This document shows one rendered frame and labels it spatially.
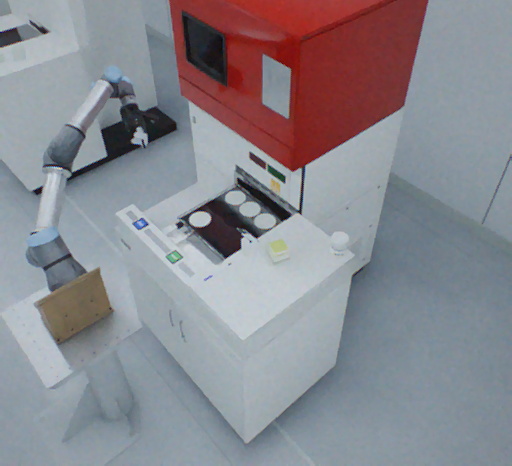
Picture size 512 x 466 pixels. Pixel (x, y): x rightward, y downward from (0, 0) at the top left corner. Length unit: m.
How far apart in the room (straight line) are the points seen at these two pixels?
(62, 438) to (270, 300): 1.38
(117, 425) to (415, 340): 1.67
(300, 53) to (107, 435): 2.04
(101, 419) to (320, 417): 1.11
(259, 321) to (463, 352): 1.56
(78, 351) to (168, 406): 0.87
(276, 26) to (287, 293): 1.00
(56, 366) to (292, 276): 0.96
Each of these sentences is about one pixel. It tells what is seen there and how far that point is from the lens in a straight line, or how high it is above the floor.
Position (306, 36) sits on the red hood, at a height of 1.81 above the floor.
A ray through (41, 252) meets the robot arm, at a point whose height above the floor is 1.15.
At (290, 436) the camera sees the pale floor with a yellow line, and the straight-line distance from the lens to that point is 2.87.
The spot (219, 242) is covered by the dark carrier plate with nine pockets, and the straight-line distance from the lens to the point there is 2.37.
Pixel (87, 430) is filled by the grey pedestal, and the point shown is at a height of 0.01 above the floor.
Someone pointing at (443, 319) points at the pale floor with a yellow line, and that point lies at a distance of 3.38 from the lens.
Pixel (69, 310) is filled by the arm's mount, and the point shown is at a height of 0.96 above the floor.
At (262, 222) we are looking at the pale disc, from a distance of 2.45.
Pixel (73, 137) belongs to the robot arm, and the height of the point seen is 1.36.
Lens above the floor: 2.64
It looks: 44 degrees down
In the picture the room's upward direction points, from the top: 1 degrees counter-clockwise
